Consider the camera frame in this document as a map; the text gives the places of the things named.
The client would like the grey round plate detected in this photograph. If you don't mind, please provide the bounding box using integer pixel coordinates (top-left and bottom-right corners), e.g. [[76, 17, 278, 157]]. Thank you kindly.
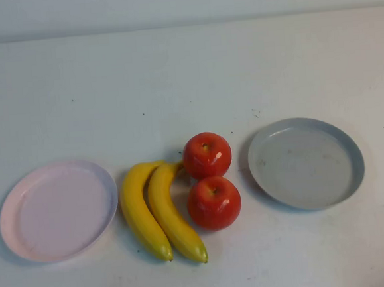
[[244, 112, 369, 217]]

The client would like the pink round plate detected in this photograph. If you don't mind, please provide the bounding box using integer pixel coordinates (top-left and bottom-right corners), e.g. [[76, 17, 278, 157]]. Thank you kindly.
[[0, 157, 124, 268]]

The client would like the red apple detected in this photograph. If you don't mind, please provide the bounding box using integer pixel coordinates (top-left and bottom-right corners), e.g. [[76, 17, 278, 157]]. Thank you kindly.
[[185, 173, 245, 233], [180, 130, 234, 181]]

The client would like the yellow banana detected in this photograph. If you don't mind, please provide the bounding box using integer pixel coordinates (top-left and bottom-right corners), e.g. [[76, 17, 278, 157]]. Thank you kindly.
[[145, 158, 210, 268], [117, 160, 174, 266]]

